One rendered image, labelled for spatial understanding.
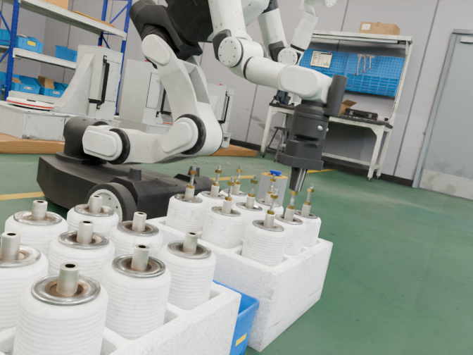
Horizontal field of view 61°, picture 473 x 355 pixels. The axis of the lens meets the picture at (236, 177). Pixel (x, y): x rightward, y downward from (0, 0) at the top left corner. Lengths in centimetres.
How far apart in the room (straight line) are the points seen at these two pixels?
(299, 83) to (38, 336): 74
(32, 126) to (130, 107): 113
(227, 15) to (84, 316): 89
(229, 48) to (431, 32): 523
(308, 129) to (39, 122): 225
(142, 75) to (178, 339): 327
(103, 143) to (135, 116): 214
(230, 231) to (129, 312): 44
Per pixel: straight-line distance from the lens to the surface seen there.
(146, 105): 369
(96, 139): 165
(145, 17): 160
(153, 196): 138
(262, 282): 88
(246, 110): 678
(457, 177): 596
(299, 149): 97
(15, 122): 297
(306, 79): 97
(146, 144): 153
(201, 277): 66
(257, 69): 108
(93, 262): 64
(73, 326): 49
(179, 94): 145
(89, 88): 338
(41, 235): 72
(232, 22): 116
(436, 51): 614
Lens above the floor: 48
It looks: 9 degrees down
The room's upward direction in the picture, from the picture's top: 11 degrees clockwise
